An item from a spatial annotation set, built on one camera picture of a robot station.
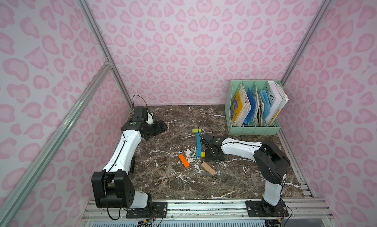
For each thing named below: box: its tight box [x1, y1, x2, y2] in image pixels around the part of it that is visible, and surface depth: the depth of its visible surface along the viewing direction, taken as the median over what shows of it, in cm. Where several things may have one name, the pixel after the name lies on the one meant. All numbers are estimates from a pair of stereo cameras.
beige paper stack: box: [254, 90, 265, 127], surface depth 94 cm
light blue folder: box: [260, 89, 271, 121], surface depth 91 cm
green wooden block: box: [192, 128, 202, 134], surface depth 106 cm
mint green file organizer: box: [224, 80, 283, 136], surface depth 97 cm
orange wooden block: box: [178, 153, 190, 169], surface depth 92 cm
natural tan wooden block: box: [200, 161, 216, 176], surface depth 88 cm
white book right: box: [265, 81, 290, 127], surface depth 92 cm
